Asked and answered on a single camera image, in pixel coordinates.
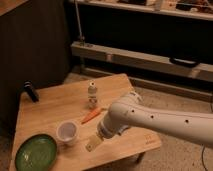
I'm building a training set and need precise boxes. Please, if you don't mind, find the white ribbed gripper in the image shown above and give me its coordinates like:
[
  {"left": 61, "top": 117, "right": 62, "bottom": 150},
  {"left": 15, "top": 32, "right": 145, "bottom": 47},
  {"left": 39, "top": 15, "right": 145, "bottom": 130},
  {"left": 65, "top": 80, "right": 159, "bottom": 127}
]
[{"left": 85, "top": 117, "right": 117, "bottom": 152}]

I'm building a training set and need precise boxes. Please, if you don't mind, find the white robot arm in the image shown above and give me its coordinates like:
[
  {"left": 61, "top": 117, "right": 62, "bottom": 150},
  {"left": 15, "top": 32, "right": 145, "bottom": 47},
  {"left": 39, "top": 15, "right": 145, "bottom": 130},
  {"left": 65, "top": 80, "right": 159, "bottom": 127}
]
[{"left": 86, "top": 92, "right": 213, "bottom": 152}]

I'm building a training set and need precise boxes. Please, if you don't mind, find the green ceramic bowl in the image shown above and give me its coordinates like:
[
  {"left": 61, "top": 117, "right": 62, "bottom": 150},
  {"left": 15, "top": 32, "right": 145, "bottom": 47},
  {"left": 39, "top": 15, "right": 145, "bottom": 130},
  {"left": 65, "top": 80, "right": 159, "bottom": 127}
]
[{"left": 15, "top": 134, "right": 57, "bottom": 171}]

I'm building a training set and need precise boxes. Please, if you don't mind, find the white plastic cup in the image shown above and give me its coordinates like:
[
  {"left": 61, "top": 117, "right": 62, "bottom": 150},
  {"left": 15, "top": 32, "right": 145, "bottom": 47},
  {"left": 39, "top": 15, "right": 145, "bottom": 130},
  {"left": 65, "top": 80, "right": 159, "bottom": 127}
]
[{"left": 56, "top": 121, "right": 78, "bottom": 146}]

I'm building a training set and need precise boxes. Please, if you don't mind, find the wooden table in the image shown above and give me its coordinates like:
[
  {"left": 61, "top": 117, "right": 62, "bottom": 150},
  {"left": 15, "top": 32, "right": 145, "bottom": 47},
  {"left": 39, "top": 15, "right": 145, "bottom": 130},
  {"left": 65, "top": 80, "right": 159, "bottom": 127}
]
[{"left": 12, "top": 81, "right": 161, "bottom": 171}]

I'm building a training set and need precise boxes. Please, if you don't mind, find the small white bottle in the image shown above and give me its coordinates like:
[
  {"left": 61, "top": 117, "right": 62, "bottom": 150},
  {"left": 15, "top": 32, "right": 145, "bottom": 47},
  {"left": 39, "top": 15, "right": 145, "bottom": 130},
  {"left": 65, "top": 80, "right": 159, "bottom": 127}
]
[{"left": 88, "top": 82, "right": 97, "bottom": 109}]

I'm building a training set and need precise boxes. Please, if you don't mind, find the black cylindrical object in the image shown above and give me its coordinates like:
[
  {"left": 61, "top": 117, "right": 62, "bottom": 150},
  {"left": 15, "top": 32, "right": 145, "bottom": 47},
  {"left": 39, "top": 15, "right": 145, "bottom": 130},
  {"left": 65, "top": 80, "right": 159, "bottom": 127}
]
[{"left": 24, "top": 81, "right": 39, "bottom": 102}]

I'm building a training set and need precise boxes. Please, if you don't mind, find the metal vertical pole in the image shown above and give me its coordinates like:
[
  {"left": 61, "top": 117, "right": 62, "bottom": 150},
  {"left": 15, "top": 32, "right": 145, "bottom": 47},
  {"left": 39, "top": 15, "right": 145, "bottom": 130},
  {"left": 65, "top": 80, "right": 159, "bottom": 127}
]
[{"left": 74, "top": 0, "right": 85, "bottom": 46}]

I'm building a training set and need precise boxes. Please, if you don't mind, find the grey metal shelf rack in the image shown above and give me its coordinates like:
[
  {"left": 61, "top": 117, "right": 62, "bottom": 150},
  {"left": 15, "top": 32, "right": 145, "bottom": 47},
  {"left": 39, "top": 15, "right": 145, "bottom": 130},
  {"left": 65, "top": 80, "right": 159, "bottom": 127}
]
[{"left": 66, "top": 0, "right": 213, "bottom": 101}]

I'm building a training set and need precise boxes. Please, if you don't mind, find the black handle on rack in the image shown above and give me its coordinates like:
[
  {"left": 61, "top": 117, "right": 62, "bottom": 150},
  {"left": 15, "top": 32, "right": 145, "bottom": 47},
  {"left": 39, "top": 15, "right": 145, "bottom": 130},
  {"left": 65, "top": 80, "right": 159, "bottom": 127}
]
[{"left": 169, "top": 58, "right": 200, "bottom": 68}]

